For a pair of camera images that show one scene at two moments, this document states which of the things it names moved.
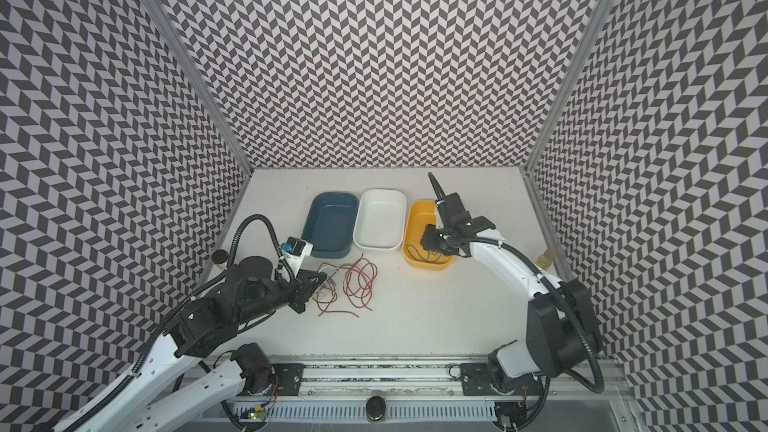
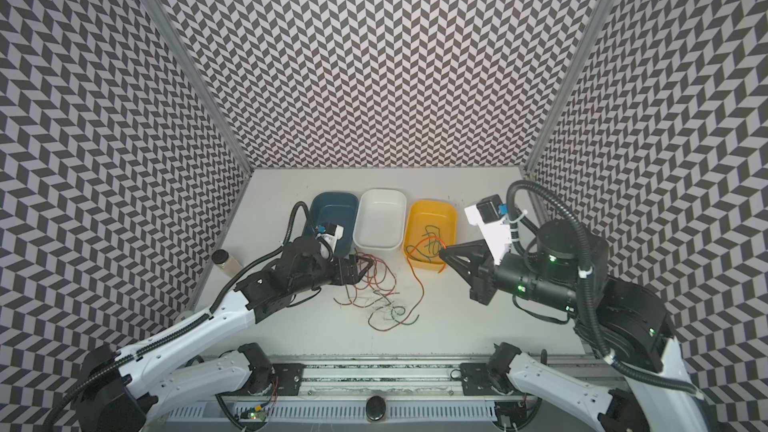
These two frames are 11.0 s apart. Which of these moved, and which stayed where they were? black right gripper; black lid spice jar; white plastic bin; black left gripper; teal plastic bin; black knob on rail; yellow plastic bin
Moved: black right gripper; black left gripper
Stayed: black knob on rail; yellow plastic bin; black lid spice jar; teal plastic bin; white plastic bin
